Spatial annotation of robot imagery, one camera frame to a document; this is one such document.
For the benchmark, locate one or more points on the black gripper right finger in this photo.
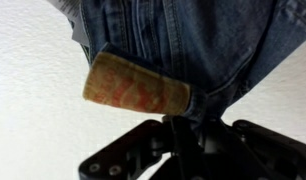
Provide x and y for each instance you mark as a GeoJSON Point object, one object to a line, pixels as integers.
{"type": "Point", "coordinates": [266, 146]}

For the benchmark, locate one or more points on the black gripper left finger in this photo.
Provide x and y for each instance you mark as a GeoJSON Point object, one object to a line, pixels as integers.
{"type": "Point", "coordinates": [126, 146]}

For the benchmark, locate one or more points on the blue denim jeans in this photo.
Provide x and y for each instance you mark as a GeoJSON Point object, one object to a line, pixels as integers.
{"type": "Point", "coordinates": [193, 40]}

